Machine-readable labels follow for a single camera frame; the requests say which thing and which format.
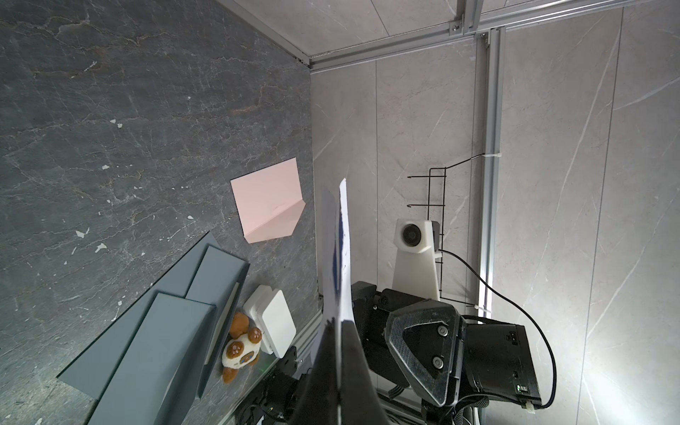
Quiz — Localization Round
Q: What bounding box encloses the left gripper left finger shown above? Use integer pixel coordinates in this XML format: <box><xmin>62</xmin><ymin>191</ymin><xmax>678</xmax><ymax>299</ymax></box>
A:
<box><xmin>289</xmin><ymin>320</ymin><xmax>339</xmax><ymax>425</ymax></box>

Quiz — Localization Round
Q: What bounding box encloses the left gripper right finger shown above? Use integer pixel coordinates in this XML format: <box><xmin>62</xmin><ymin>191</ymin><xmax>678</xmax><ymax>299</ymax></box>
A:
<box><xmin>339</xmin><ymin>321</ymin><xmax>389</xmax><ymax>425</ymax></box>

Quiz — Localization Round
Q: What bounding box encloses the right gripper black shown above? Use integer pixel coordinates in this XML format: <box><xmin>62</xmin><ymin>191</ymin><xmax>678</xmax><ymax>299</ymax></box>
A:
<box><xmin>352</xmin><ymin>282</ymin><xmax>541</xmax><ymax>408</ymax></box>

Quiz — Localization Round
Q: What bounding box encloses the white blue letter paper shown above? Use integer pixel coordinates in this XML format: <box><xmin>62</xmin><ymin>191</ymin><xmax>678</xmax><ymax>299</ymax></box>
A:
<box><xmin>319</xmin><ymin>179</ymin><xmax>354</xmax><ymax>365</ymax></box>

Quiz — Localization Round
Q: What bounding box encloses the pink envelope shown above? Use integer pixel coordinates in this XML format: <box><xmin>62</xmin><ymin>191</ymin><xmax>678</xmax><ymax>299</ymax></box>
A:
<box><xmin>231</xmin><ymin>159</ymin><xmax>306</xmax><ymax>244</ymax></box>

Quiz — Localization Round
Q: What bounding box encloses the brown white bear plush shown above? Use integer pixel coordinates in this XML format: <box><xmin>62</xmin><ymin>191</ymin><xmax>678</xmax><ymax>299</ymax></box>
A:
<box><xmin>221</xmin><ymin>312</ymin><xmax>263</xmax><ymax>384</ymax></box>

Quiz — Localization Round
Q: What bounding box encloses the white rectangular box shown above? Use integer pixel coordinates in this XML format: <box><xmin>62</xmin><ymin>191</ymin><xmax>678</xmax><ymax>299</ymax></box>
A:
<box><xmin>243</xmin><ymin>285</ymin><xmax>297</xmax><ymax>359</ymax></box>

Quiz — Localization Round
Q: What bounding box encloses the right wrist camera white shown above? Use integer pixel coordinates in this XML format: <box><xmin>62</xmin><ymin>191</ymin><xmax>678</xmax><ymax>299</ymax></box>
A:
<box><xmin>391</xmin><ymin>219</ymin><xmax>440</xmax><ymax>301</ymax></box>

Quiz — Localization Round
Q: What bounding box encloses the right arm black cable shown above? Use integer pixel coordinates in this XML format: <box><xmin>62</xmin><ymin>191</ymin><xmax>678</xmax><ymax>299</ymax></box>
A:
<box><xmin>437</xmin><ymin>248</ymin><xmax>558</xmax><ymax>410</ymax></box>

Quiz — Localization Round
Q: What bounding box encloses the black wire hook rack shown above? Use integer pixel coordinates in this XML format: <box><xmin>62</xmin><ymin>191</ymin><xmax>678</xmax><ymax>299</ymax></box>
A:
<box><xmin>407</xmin><ymin>153</ymin><xmax>485</xmax><ymax>312</ymax></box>

